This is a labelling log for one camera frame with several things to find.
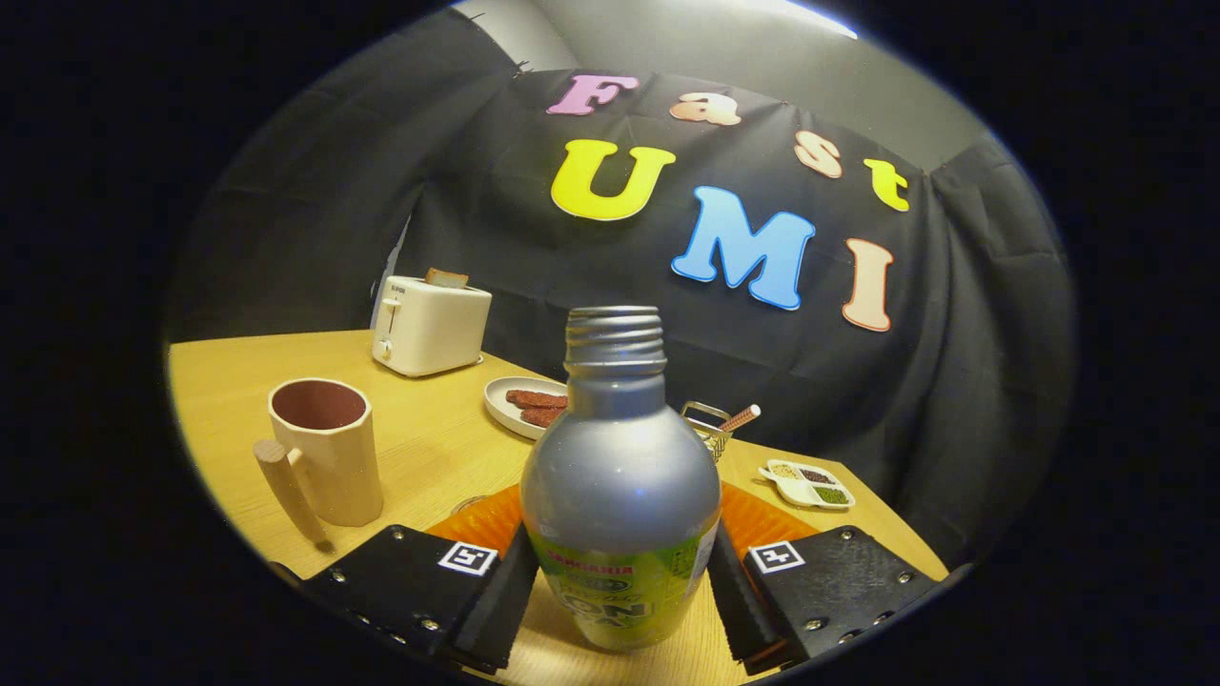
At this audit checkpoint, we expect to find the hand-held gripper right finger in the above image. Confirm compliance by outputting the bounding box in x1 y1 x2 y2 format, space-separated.
705 481 973 676

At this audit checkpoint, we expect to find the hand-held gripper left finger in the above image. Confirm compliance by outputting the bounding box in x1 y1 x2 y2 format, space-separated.
276 484 541 676

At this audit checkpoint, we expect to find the silver bottle with green label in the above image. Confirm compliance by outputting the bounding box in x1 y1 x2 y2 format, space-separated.
519 305 722 654

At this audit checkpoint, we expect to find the beige cup with wooden handle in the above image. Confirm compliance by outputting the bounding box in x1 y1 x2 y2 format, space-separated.
253 377 384 546

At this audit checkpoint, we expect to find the white divided spice dish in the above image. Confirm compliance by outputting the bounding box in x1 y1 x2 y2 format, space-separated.
759 459 856 511

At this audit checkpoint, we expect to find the wooden table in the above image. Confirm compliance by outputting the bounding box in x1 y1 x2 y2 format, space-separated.
167 329 949 686

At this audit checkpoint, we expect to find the white oval plate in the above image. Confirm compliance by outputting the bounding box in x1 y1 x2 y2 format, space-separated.
483 375 571 441

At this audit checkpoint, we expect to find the white toaster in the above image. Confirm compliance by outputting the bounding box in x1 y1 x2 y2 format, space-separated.
371 274 493 378

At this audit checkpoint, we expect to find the black backdrop cloth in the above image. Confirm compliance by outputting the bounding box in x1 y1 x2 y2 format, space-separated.
162 10 1078 573

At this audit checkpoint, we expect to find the metal wire basket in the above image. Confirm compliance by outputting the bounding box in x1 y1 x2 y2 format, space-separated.
681 401 735 465

